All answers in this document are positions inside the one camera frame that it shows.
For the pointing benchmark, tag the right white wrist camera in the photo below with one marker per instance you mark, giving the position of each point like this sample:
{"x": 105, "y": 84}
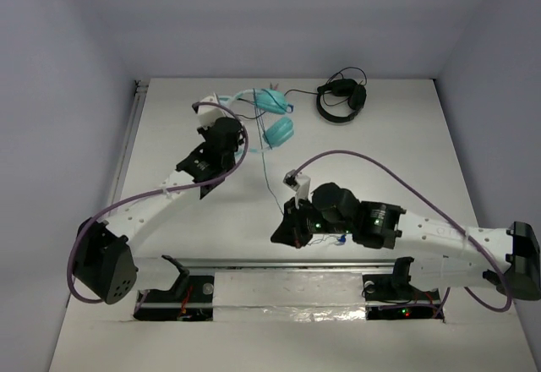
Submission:
{"x": 300, "y": 184}

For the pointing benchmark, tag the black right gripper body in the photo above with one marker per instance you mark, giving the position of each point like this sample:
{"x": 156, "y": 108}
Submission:
{"x": 305, "y": 221}

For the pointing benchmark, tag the teal cat ear headphones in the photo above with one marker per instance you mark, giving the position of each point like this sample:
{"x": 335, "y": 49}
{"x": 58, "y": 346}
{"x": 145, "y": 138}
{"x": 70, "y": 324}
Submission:
{"x": 266, "y": 113}

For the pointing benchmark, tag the aluminium left side rail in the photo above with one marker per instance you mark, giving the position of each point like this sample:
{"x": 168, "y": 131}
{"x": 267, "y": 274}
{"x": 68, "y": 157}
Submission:
{"x": 141, "y": 87}

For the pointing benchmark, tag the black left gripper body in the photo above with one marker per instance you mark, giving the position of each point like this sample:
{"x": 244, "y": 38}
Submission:
{"x": 208, "y": 129}

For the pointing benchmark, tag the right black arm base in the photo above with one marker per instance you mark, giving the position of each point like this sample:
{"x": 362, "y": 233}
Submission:
{"x": 389, "y": 294}

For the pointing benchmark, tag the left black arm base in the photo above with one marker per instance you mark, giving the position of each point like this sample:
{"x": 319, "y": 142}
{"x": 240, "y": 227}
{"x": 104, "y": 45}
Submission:
{"x": 190, "y": 298}

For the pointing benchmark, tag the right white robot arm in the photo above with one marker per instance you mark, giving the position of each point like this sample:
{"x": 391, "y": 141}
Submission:
{"x": 430, "y": 253}

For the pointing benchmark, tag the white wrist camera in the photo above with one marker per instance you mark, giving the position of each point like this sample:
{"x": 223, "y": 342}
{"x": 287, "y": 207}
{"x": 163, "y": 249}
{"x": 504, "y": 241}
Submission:
{"x": 300, "y": 184}
{"x": 208, "y": 110}

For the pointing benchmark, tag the aluminium front rail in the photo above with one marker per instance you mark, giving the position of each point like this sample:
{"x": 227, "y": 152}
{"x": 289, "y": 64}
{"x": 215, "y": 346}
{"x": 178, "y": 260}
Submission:
{"x": 238, "y": 265}

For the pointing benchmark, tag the aluminium rail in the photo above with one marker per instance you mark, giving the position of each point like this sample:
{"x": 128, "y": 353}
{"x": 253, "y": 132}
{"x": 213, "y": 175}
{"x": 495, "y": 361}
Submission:
{"x": 141, "y": 87}
{"x": 238, "y": 265}

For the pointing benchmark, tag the black headphones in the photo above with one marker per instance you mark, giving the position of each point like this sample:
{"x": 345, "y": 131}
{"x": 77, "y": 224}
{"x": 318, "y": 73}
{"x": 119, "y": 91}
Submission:
{"x": 338, "y": 90}

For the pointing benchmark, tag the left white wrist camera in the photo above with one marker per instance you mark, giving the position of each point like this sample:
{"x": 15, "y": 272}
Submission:
{"x": 208, "y": 110}

